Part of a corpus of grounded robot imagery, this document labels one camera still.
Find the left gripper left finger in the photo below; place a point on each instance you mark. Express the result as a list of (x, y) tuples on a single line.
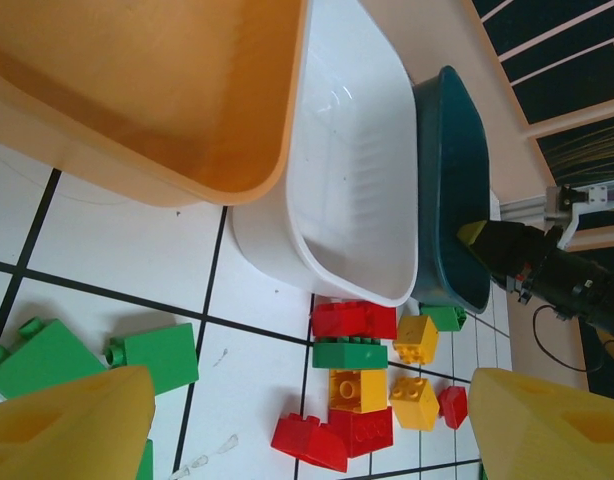
[(62, 435)]

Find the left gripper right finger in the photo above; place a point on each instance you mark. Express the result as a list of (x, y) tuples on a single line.
[(547, 435)]

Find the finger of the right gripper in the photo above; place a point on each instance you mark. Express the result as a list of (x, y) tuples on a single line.
[(472, 232)]

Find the green lego brick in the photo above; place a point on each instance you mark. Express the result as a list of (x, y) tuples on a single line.
[(147, 462), (162, 357), (347, 356), (47, 350), (439, 317)]

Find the yellow lego brick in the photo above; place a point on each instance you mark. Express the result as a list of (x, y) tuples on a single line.
[(417, 407), (417, 335), (372, 390)]

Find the red sloped lego brick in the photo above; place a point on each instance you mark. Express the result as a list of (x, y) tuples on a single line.
[(307, 442)]

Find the teal plastic bin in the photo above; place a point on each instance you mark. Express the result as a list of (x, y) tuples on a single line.
[(452, 165)]

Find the white plastic bin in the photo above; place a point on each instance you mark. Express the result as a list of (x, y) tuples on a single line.
[(357, 175)]

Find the orange plastic bin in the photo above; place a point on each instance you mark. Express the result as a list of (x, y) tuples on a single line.
[(137, 75)]

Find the aluminium corner post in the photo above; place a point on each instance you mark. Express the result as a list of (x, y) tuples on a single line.
[(524, 207)]

